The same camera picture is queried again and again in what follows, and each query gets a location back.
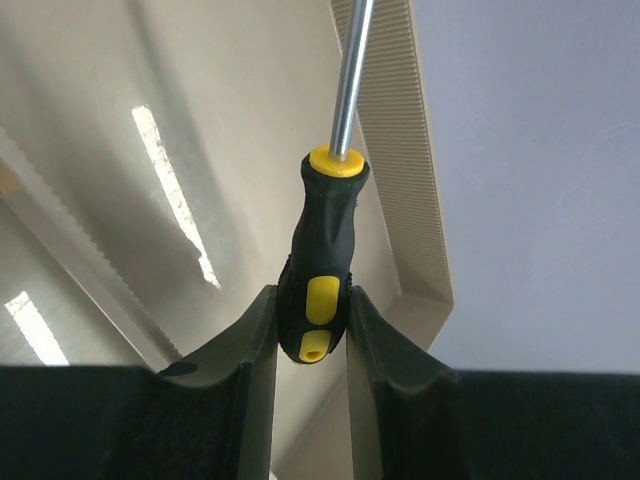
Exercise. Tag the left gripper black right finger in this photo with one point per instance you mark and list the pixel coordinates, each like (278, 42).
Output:
(413, 417)

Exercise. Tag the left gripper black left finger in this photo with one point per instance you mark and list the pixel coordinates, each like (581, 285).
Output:
(206, 416)

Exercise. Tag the large black yellow screwdriver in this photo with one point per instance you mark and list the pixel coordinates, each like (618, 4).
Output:
(314, 288)

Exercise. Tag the translucent brown tool box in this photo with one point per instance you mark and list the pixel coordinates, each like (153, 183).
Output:
(153, 149)

